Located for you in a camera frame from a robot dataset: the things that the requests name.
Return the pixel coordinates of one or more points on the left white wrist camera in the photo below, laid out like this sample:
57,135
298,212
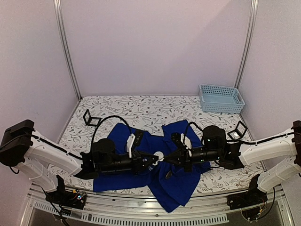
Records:
133,141

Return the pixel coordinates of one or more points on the black brooch box silver brooch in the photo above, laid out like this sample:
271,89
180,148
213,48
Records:
239,131

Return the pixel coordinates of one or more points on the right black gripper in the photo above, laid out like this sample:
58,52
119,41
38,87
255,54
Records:
181,153

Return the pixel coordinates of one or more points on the light blue plastic basket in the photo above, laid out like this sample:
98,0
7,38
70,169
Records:
220,99

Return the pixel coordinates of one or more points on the aluminium frame post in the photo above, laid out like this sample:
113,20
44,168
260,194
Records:
66,51
248,42

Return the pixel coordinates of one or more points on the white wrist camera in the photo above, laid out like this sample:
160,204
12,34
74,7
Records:
180,143
133,141

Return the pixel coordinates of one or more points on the left aluminium frame post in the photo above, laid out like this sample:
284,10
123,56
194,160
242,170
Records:
66,51

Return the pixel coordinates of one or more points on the blue printed t-shirt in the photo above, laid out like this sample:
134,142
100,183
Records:
170,193

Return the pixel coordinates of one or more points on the black brooch box yellow brooch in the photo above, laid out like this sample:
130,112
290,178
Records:
91,121

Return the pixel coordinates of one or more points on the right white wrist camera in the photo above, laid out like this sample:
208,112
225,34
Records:
180,143

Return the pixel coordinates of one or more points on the round yellow blue brooch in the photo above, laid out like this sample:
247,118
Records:
168,175

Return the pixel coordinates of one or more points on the floral patterned tablecloth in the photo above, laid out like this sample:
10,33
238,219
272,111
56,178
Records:
150,113

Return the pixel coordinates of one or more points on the round light blue brooch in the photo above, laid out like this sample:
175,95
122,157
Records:
160,155

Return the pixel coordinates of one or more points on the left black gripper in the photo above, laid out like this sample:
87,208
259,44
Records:
138,163

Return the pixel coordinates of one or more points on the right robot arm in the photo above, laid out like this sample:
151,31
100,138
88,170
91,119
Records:
286,144

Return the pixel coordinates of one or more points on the right aluminium frame post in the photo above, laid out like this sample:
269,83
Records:
248,42

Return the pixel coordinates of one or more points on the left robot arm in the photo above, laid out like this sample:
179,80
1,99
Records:
25,149

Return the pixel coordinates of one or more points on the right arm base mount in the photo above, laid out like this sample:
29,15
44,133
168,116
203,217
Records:
252,196

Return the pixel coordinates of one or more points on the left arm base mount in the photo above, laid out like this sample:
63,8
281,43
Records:
64,198

